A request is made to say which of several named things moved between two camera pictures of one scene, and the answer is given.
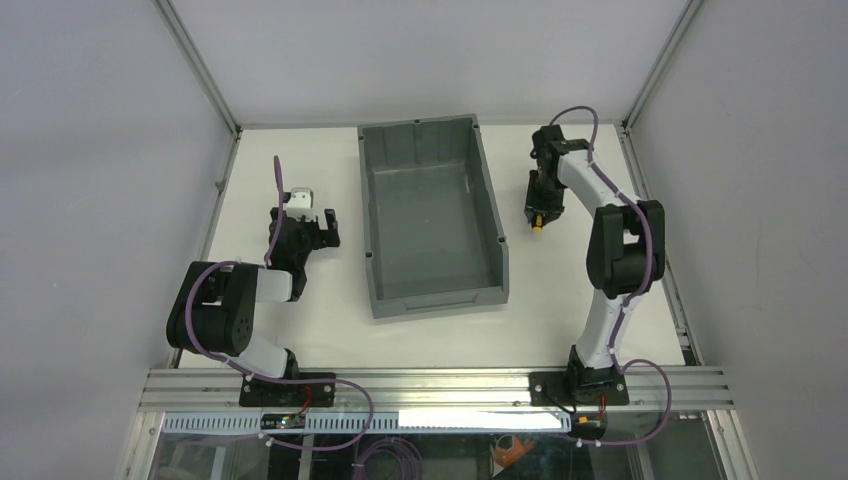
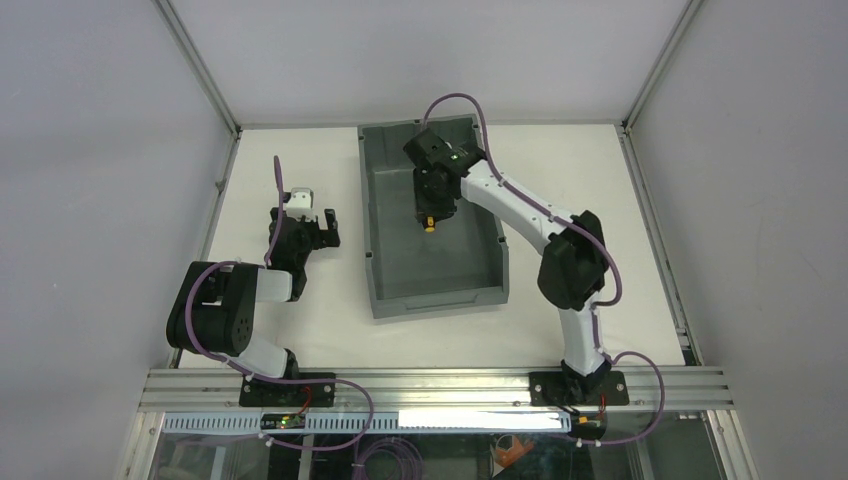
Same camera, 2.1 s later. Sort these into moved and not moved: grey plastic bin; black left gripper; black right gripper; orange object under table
Moved: black right gripper
Not moved: orange object under table; grey plastic bin; black left gripper
